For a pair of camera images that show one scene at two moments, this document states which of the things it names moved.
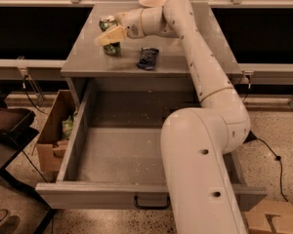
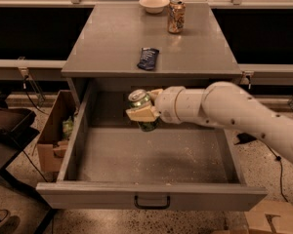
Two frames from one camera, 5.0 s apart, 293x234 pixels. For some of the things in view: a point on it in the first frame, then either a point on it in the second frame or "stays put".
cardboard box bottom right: [273, 216] stays put
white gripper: [132, 22] -> [166, 104]
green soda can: [106, 22] -> [140, 98]
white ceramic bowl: [152, 0] stays put
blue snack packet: [148, 58] stays put
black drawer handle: [152, 207] stays put
